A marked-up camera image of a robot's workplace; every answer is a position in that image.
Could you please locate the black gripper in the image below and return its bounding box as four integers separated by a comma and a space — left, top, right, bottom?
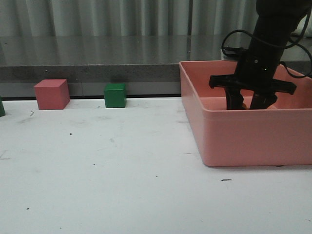
209, 48, 296, 110

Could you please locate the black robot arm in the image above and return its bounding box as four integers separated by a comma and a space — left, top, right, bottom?
209, 0, 312, 110

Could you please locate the pink plastic bin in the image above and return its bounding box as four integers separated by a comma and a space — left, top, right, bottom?
179, 60, 312, 167

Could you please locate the dark grey counter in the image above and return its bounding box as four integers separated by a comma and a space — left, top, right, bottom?
0, 33, 250, 100

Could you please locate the green cube block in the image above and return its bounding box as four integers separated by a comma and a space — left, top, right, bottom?
104, 83, 127, 108

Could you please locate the pink cube block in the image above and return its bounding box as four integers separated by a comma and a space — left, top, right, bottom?
34, 79, 70, 110

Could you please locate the grey curtain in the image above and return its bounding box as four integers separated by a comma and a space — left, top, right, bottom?
0, 0, 257, 37

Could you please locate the green block at left edge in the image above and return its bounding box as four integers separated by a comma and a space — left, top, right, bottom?
0, 97, 6, 117

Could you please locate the black cable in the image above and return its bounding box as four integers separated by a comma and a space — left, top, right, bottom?
221, 9, 312, 79

